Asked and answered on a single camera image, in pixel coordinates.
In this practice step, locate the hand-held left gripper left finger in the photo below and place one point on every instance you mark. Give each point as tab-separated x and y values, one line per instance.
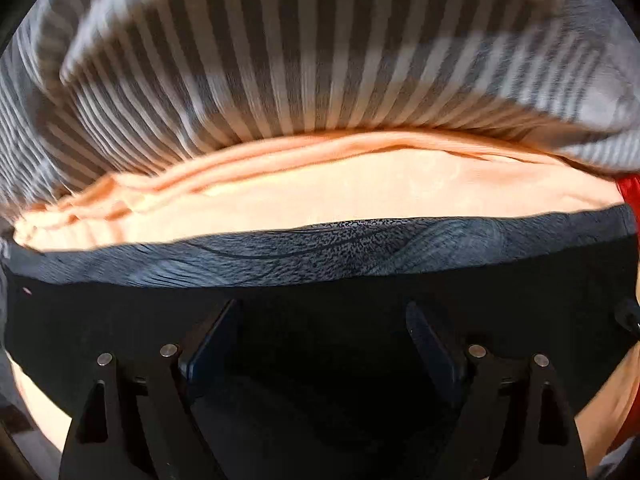
210	347

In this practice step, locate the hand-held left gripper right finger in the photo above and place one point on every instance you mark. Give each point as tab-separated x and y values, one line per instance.
434	347

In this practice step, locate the black pants with grey waistband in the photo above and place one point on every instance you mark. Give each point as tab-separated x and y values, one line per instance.
320	300

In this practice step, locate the orange bed sheet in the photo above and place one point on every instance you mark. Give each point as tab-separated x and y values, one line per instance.
300	195

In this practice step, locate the red embroidered pillow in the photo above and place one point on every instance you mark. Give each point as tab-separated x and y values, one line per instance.
629	190

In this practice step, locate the grey striped duvet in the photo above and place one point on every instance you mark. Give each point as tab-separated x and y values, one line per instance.
300	60

